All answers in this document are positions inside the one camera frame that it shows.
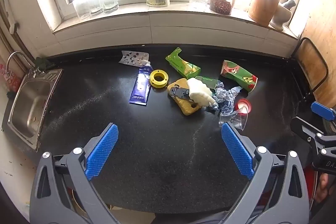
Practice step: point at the red plastic lid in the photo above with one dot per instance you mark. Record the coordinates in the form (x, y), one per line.
(248, 104)

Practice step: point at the red patterned bag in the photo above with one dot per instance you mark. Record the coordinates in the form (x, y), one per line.
(10, 79)

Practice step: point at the black toy car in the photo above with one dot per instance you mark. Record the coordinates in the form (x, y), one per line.
(181, 93)

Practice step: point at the silver pill blister pack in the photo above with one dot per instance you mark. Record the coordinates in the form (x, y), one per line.
(134, 58)

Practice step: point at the blue toothpaste tube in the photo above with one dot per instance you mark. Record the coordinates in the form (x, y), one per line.
(140, 90)

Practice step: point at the yellow sponge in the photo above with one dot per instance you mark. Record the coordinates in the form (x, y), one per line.
(187, 108)

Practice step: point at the blue white paper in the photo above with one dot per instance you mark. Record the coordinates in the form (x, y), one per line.
(213, 108)
(225, 92)
(227, 106)

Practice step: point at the torn green carton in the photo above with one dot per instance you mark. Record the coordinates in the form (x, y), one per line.
(183, 66)

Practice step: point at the stainless steel sink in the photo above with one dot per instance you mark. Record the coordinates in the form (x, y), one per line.
(29, 108)

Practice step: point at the dark green cloth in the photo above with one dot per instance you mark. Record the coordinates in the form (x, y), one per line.
(43, 62)

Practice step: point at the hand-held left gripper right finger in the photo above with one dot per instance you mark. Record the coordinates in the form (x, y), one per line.
(237, 151)

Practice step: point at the wooden utensil holder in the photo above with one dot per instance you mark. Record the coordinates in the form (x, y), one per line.
(262, 7)

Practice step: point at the grey stone pestle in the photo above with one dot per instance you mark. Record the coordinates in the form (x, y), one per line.
(290, 3)

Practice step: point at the clear drinking glass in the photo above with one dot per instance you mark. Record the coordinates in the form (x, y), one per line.
(81, 10)
(96, 7)
(110, 5)

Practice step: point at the white stone mortar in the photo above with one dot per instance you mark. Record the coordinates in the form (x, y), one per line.
(281, 16)

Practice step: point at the wooden cutting board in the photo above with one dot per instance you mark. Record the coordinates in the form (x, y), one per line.
(312, 64)

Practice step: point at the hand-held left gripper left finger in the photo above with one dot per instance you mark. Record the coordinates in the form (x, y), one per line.
(102, 151)

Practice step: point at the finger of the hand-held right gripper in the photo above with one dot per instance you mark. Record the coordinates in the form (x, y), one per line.
(304, 129)
(323, 109)

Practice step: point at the person's right hand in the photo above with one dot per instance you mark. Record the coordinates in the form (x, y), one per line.
(323, 187)

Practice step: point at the green red cartoon carton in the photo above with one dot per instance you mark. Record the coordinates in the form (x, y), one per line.
(241, 77)

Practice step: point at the white foam brush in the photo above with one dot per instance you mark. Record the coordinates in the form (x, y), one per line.
(199, 91)

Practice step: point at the clear plastic cup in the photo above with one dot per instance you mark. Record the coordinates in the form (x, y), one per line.
(233, 120)

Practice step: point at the jar of red beans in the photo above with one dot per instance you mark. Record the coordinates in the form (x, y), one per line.
(220, 5)

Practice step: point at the yellow plastic spool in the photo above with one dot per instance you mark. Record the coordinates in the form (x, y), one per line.
(151, 81)

